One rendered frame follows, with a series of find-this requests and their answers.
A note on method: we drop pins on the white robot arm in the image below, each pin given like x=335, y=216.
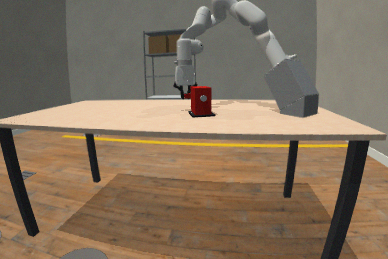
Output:
x=254, y=17

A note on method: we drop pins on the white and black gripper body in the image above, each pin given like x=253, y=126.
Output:
x=185, y=75

